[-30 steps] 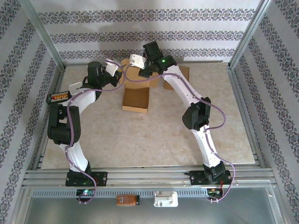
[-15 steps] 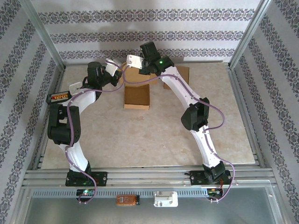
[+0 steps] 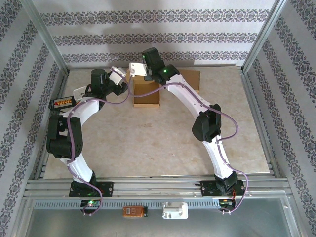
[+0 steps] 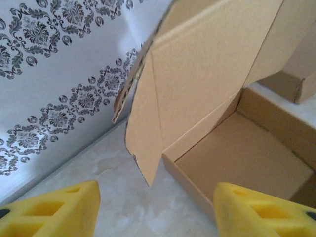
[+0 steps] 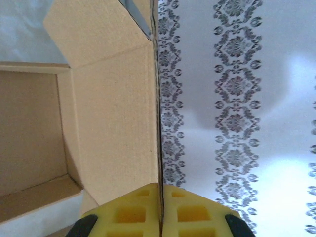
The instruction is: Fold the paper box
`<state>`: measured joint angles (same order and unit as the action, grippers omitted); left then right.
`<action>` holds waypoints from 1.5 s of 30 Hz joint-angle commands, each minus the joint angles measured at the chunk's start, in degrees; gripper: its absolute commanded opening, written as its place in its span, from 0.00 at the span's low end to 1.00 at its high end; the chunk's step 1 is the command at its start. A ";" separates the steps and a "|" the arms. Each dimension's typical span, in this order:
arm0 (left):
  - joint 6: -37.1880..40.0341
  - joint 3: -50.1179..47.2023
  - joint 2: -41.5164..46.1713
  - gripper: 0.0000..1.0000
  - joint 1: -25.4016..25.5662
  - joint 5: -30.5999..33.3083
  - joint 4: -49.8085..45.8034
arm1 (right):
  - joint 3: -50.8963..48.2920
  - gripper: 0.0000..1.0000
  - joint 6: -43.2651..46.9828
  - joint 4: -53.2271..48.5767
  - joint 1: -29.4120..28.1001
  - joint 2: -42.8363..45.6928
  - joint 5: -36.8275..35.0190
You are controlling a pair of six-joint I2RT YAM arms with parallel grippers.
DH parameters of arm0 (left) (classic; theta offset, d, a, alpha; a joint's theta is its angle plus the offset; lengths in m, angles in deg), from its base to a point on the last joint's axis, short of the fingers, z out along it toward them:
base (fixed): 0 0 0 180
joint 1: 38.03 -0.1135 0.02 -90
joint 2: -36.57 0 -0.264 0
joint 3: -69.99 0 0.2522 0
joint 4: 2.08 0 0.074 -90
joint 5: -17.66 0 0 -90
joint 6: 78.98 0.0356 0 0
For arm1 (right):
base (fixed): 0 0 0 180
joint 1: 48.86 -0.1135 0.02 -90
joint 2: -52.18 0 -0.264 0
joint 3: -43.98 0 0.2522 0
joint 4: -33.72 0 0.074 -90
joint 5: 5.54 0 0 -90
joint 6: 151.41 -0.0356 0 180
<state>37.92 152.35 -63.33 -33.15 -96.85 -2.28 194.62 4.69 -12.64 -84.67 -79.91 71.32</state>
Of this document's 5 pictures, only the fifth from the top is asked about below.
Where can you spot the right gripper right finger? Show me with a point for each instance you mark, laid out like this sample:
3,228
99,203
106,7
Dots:
192,214

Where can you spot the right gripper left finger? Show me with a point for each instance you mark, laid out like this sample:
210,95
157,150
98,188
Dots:
128,214

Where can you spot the brown cardboard box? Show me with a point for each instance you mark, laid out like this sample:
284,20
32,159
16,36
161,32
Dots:
111,111

